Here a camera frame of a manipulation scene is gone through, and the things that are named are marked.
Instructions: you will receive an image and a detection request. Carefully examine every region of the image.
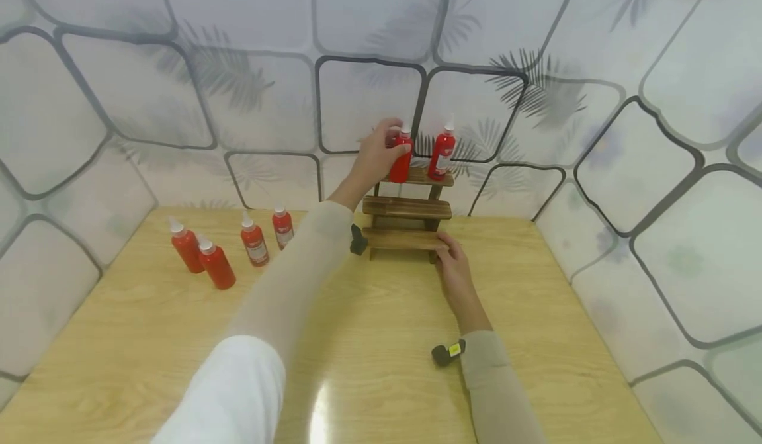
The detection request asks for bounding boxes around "person's left hand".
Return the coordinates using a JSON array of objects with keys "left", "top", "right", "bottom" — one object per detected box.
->
[{"left": 327, "top": 118, "right": 413, "bottom": 212}]

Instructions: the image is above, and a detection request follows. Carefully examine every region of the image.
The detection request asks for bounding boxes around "person's right hand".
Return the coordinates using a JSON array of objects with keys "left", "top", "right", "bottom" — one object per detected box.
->
[{"left": 434, "top": 232, "right": 494, "bottom": 336}]

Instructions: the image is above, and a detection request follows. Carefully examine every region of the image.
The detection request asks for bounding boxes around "red paint bottle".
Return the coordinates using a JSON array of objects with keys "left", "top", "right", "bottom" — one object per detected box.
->
[
  {"left": 387, "top": 124, "right": 414, "bottom": 185},
  {"left": 271, "top": 206, "right": 295, "bottom": 251},
  {"left": 239, "top": 213, "right": 271, "bottom": 268},
  {"left": 196, "top": 235, "right": 237, "bottom": 291},
  {"left": 168, "top": 217, "right": 206, "bottom": 275},
  {"left": 427, "top": 122, "right": 457, "bottom": 181}
]

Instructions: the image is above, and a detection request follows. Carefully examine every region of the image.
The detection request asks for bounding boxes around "wooden stepped shelf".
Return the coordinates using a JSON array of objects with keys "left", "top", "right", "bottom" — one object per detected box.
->
[{"left": 360, "top": 165, "right": 456, "bottom": 264}]

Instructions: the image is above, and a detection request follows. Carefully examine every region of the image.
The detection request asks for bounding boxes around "person's right forearm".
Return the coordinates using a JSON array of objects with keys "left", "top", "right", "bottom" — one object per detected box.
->
[{"left": 459, "top": 329, "right": 550, "bottom": 444}]

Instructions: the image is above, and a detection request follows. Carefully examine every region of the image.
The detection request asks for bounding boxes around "person's left forearm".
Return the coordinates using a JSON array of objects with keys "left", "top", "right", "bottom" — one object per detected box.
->
[{"left": 151, "top": 200, "right": 357, "bottom": 444}]

